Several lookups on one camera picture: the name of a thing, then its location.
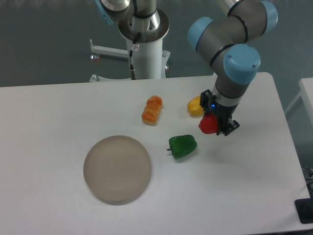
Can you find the white side table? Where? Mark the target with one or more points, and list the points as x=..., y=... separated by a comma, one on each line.
x=304, y=96

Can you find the black device at table edge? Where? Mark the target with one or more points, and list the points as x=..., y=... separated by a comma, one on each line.
x=304, y=208

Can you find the green bell pepper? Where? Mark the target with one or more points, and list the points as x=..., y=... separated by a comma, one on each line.
x=181, y=146

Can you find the red bell pepper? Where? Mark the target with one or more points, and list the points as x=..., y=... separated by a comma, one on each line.
x=209, y=124

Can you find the beige round plate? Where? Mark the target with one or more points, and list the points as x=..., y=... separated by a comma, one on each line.
x=117, y=169

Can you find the orange croissant bread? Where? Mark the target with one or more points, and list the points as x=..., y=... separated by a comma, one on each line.
x=152, y=109

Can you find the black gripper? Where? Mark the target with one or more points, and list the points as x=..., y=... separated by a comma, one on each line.
x=222, y=113

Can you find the yellow bell pepper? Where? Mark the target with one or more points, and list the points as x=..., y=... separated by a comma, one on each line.
x=194, y=108

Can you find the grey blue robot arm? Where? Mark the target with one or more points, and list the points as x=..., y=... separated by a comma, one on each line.
x=222, y=45

